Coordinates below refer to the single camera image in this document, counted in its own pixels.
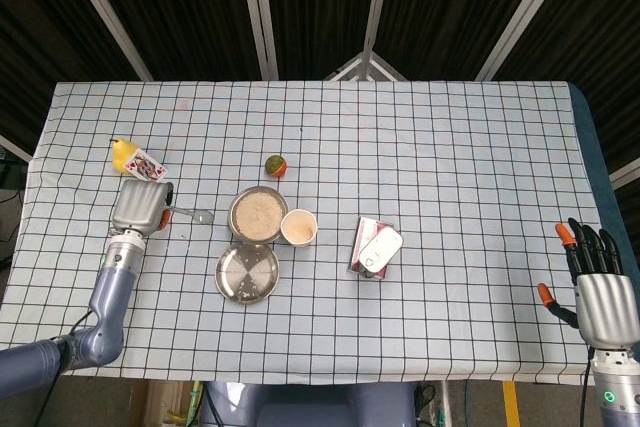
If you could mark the green orange ball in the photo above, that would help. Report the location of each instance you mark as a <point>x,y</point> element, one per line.
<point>276,166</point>

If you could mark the blue-grey robot torso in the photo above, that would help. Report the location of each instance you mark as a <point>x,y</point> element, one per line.
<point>300,404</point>

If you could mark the pink white box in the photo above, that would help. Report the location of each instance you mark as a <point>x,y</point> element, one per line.
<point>362,237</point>

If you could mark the blue table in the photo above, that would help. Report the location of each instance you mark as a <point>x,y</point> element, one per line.
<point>592,147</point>

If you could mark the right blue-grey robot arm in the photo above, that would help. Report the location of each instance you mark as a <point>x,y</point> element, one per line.
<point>617,392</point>

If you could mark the queen playing card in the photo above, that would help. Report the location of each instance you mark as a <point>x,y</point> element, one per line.
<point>145,168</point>

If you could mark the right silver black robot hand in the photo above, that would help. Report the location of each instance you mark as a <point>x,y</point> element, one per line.
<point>607,307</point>

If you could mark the white oval tin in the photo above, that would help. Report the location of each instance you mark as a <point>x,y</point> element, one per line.
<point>380,249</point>

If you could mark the triangular aluminium frame brace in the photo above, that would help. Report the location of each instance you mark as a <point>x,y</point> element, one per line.
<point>367,64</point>

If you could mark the steel bowl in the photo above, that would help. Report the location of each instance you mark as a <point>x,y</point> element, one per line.
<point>232,217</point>

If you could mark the flat steel plate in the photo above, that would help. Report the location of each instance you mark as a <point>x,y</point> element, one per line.
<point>247,274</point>

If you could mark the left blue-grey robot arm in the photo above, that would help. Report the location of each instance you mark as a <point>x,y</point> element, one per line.
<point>112,292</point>

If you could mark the checkered tablecloth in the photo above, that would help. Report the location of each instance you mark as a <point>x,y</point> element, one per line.
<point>400,147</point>

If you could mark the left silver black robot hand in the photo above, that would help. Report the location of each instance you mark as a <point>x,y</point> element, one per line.
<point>137,207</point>

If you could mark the paper cup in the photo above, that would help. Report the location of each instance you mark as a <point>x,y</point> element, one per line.
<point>299,229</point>

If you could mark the yellow pear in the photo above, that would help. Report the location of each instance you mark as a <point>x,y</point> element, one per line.
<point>120,156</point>

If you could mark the metal spoon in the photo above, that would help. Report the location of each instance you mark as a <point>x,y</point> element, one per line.
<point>202,217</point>

